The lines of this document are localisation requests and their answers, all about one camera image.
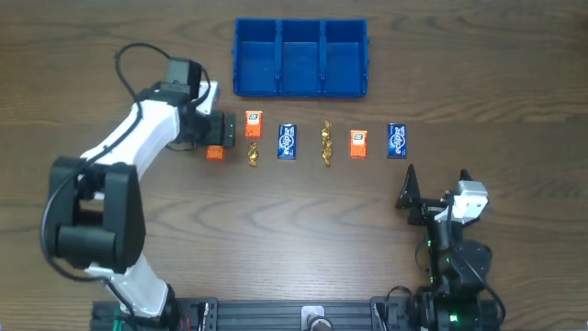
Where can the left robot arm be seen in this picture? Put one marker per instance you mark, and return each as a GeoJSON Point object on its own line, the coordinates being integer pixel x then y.
{"type": "Point", "coordinates": [151, 133]}

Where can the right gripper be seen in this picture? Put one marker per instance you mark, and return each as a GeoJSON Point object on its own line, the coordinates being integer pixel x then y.
{"type": "Point", "coordinates": [420, 213]}

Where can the blue candy pack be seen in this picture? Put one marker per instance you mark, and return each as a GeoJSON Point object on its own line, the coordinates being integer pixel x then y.
{"type": "Point", "coordinates": [287, 141]}
{"type": "Point", "coordinates": [397, 140]}

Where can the gold candy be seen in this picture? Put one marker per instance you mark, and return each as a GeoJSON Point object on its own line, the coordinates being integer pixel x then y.
{"type": "Point", "coordinates": [327, 154]}
{"type": "Point", "coordinates": [252, 154]}
{"type": "Point", "coordinates": [326, 132]}

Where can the blue tray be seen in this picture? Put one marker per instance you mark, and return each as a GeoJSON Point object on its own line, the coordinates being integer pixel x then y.
{"type": "Point", "coordinates": [301, 69]}

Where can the mounting rail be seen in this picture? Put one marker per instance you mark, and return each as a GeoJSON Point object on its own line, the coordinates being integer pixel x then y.
{"type": "Point", "coordinates": [266, 315]}

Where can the orange candy box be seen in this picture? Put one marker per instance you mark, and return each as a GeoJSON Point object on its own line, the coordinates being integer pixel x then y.
{"type": "Point", "coordinates": [253, 125]}
{"type": "Point", "coordinates": [358, 144]}
{"type": "Point", "coordinates": [215, 153]}

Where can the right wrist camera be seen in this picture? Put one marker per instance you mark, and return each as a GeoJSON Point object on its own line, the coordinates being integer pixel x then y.
{"type": "Point", "coordinates": [466, 202]}

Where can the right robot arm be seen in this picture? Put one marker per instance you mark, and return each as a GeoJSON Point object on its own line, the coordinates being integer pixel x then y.
{"type": "Point", "coordinates": [464, 262]}

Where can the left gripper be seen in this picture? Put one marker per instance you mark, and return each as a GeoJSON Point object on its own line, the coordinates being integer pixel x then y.
{"type": "Point", "coordinates": [226, 130]}

